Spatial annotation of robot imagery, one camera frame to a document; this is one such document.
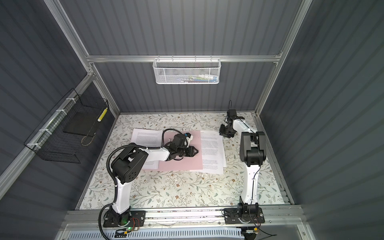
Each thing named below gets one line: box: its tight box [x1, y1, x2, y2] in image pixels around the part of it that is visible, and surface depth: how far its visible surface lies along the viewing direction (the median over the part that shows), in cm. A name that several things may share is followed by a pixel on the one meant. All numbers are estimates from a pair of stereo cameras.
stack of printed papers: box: [189, 130, 227, 175], surface depth 99 cm
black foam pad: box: [63, 112, 101, 137], surface depth 77 cm
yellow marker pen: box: [97, 107, 108, 122], surface depth 83 cm
